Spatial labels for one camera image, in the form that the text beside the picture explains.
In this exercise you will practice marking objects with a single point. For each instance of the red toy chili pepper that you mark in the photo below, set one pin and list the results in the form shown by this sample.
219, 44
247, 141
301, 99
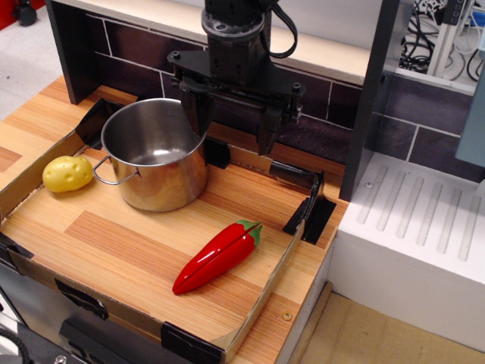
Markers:
226, 250

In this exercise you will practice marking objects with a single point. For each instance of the stainless steel pot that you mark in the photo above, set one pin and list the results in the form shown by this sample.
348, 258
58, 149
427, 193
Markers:
158, 160

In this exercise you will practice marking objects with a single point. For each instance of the white ribbed drainboard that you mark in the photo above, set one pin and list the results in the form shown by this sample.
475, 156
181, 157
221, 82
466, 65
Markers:
411, 246

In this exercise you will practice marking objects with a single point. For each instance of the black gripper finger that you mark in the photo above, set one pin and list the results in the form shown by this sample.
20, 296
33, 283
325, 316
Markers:
268, 129
197, 104

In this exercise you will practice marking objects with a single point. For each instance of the dark grey shelf frame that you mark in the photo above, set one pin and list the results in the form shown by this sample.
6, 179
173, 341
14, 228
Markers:
111, 48

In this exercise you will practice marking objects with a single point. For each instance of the yellow toy potato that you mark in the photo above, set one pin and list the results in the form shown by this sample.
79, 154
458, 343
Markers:
67, 173

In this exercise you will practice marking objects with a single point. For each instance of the cardboard fence with black tape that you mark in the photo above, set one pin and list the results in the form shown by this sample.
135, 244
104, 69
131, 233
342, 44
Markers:
92, 274

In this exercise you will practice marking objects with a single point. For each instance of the brass screw in table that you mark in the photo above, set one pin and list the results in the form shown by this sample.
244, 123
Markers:
287, 316

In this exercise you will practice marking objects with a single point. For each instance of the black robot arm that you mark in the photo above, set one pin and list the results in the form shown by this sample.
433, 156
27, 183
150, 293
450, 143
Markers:
243, 21

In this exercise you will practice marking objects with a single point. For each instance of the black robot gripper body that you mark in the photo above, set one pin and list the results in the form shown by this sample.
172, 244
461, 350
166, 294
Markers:
243, 74

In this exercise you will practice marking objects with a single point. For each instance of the black caster wheel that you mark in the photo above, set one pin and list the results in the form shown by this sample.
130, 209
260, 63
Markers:
25, 13

